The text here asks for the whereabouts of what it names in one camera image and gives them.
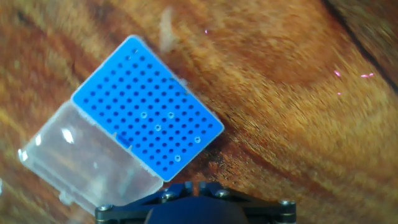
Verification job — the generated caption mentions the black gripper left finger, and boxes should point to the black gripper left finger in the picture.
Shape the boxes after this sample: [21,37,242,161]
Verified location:
[95,181,197,224]

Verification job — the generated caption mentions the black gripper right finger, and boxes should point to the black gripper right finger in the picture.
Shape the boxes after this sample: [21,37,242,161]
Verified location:
[197,181,297,224]

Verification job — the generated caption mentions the blue pipette tip holder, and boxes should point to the blue pipette tip holder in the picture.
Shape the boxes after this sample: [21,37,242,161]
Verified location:
[70,34,226,183]

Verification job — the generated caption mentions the clear plastic box lid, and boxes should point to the clear plastic box lid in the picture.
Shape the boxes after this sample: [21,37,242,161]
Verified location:
[17,99,165,216]

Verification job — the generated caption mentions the large glossy wooden board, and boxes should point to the large glossy wooden board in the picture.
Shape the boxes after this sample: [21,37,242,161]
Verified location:
[0,0,398,224]

